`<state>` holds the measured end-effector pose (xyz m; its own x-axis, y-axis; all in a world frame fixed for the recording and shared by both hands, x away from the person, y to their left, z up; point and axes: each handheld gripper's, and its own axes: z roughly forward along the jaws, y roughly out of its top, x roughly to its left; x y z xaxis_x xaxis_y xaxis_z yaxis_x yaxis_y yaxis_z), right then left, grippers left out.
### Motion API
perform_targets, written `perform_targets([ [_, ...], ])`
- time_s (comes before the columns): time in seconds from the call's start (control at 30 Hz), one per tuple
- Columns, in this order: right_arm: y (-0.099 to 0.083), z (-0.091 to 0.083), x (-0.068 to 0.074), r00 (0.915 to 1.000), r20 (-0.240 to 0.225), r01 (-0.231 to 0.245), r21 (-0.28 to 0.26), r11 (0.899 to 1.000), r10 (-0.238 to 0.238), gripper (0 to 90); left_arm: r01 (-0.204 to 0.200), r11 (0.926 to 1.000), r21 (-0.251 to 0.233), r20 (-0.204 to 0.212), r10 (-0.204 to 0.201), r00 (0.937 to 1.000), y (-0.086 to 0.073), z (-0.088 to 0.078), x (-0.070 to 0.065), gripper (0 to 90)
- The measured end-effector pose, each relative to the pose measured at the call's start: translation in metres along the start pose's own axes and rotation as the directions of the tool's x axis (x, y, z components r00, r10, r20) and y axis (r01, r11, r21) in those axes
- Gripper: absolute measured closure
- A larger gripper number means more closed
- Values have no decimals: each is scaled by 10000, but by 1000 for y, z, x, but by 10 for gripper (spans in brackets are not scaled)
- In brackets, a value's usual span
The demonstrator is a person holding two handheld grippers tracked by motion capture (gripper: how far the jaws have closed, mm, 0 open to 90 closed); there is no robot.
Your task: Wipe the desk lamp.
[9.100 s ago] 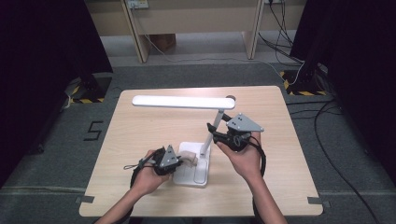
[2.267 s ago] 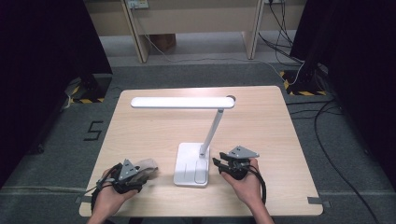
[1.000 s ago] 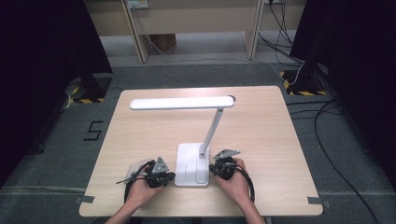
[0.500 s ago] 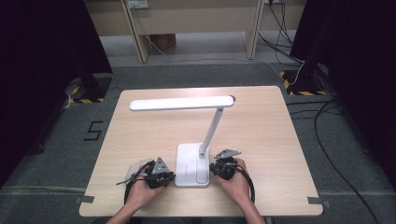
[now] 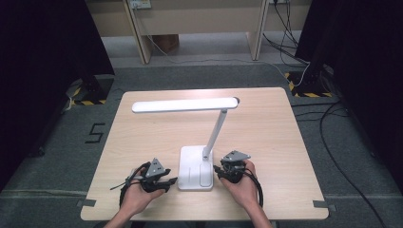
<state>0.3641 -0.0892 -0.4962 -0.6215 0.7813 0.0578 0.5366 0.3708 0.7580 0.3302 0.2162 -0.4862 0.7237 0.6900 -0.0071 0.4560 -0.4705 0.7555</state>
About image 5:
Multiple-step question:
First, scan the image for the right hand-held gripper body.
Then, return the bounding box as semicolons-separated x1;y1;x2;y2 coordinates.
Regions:
221;150;251;184

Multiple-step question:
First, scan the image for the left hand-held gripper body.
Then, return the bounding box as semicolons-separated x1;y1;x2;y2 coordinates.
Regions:
141;157;172;194

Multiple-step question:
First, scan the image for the long black floor cable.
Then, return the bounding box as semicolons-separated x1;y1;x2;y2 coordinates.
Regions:
291;99;389;228

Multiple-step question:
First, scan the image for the left hand-held gripper black cable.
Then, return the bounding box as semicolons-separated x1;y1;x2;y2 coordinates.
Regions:
109;161;151;209

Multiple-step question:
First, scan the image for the black curtain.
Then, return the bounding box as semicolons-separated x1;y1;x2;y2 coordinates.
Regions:
296;0;403;181
0;0;116;191

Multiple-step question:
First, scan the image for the black stand base striped tape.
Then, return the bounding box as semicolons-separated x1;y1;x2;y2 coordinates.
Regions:
65;74;115;107
284;65;334;99

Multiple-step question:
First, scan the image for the brown cardboard box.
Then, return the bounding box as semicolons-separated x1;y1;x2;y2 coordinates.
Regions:
151;33;180;53

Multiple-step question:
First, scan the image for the hand-held gripper black cable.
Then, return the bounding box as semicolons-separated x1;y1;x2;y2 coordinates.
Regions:
243;169;264;208
109;161;151;209

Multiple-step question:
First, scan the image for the person's right hand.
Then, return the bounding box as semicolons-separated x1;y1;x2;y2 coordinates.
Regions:
220;160;259;213

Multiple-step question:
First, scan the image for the bundle of black cables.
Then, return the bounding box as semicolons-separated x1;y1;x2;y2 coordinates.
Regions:
262;0;311;67

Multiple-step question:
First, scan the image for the white desk lamp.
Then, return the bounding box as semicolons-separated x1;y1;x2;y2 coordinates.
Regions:
131;96;240;192

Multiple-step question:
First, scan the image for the thin white cable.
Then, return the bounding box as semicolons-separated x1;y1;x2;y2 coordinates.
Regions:
132;6;312;87

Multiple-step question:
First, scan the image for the right hand-held gripper black cable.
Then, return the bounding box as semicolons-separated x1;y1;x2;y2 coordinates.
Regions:
243;169;264;208

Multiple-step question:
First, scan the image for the white power socket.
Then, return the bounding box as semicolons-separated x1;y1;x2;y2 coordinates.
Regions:
128;0;152;10

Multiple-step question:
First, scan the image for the person's left hand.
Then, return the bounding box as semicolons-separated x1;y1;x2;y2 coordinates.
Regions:
120;167;165;218

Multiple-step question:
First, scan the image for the grey tape piece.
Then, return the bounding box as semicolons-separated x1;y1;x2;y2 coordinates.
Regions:
313;199;337;213
76;199;97;208

